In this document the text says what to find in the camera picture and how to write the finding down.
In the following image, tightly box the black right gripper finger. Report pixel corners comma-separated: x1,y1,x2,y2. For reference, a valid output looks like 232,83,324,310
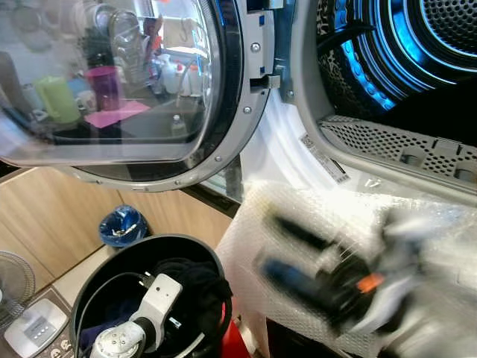
255,256,329,303
267,211,337,254

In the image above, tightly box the white front-load washing machine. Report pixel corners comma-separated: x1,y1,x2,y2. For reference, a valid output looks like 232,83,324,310
240,0,477,219

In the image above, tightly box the clear bubble wrap sheet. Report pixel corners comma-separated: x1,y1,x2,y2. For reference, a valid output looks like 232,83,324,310
216,179,477,358

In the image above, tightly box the white barcode label sticker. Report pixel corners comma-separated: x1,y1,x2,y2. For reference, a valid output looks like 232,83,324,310
300,134,352,185

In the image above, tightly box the red plastic object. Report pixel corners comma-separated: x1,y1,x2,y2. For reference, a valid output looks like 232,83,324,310
220,318,251,358

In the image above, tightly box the dark knit garment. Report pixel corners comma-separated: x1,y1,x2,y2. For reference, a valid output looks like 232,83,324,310
153,257,233,356

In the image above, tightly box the grey perforated filter grille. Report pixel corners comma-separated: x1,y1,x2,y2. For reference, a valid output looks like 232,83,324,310
319,115,477,184

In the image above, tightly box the round glass washer door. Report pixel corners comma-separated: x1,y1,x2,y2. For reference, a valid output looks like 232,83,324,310
0,0,281,192

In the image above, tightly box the blue plastic bag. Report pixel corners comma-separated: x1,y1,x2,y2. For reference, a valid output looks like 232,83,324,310
99,205,149,249

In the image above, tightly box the black round laundry basket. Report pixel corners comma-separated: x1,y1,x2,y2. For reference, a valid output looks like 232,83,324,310
69,233,233,358

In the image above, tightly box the perforated steel washer drum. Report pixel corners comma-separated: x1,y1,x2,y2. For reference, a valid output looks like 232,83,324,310
317,0,477,114

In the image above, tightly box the white flat device with buttons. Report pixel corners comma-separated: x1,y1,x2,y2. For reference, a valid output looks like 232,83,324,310
4,298,69,358

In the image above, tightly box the white electric fan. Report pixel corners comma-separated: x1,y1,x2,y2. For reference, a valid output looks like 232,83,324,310
0,251,37,330

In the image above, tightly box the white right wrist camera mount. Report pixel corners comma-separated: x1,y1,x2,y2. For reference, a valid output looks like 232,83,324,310
352,213,449,336

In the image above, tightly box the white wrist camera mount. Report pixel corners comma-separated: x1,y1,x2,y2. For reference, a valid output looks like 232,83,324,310
352,213,449,336
130,273,184,333

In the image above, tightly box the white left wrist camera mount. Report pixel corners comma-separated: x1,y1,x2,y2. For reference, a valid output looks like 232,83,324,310
130,273,184,333

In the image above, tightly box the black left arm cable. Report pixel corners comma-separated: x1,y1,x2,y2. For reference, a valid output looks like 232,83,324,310
73,271,154,358

